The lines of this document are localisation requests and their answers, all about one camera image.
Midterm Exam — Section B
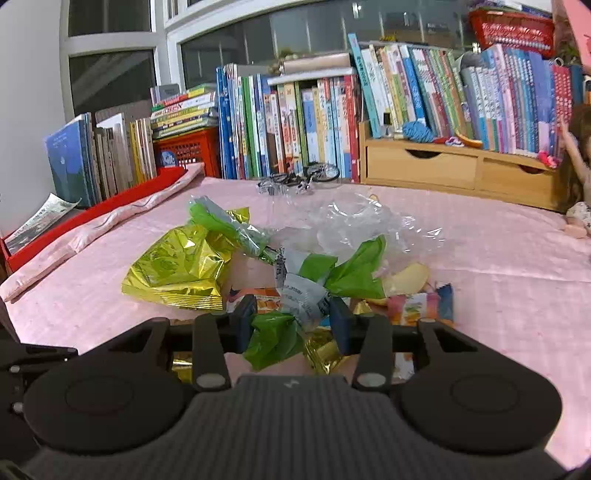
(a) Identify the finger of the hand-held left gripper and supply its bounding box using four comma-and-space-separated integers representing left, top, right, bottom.
0, 344, 79, 370

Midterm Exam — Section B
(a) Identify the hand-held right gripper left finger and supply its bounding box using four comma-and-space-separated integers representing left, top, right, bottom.
81, 294, 258, 392

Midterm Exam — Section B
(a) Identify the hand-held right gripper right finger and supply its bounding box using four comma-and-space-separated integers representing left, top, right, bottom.
329, 298, 492, 392

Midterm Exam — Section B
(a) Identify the orange snack packet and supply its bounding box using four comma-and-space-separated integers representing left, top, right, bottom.
225, 286, 283, 315

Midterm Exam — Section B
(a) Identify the small gold wrapper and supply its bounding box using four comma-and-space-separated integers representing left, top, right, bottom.
302, 327, 354, 376

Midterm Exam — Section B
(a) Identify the green clear wrapper white label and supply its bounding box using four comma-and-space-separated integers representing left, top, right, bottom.
242, 234, 389, 372

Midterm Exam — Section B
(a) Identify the colourful candy packet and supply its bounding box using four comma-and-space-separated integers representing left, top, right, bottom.
387, 282, 455, 326

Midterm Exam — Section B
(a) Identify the yellow wrapper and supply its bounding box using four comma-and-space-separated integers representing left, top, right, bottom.
381, 262, 431, 305

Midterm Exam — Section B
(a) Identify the gold foil snack bag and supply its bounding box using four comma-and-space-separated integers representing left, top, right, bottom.
121, 224, 232, 311

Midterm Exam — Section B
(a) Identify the clear plastic bag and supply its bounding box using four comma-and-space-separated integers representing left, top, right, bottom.
270, 191, 446, 268

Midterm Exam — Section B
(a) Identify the folded magazine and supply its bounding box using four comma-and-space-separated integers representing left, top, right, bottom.
4, 193, 83, 256

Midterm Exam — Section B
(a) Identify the black toy bicycle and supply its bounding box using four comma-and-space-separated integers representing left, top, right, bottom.
257, 161, 341, 195

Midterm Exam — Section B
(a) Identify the wooden drawer organizer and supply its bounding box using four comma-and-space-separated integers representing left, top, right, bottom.
359, 121, 571, 212

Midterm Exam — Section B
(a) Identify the red plastic crate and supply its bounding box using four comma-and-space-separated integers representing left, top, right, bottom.
152, 127, 221, 180

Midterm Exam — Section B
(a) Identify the row of upright books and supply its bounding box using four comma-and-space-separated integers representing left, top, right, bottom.
45, 112, 158, 208
347, 32, 586, 158
216, 64, 362, 182

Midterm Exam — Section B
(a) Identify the blue yarn ball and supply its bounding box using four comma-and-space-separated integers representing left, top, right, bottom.
402, 119, 435, 144

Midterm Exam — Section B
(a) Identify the stack of flat books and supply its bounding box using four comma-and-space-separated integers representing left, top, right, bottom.
150, 83, 219, 140

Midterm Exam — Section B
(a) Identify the small colourful toy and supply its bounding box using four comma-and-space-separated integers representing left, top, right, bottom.
434, 130, 483, 149

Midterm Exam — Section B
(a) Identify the beige paper roll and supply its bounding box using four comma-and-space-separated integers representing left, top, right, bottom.
268, 52, 358, 88

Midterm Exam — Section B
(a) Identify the white framed window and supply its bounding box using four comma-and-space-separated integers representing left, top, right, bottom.
60, 0, 472, 116

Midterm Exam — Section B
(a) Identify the red plastic basket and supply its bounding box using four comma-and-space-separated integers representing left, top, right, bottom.
468, 9, 556, 58

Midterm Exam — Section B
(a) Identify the pink board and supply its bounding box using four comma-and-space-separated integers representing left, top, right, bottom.
561, 0, 591, 77

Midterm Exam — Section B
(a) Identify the red bed rail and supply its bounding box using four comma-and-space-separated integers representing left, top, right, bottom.
0, 166, 188, 274

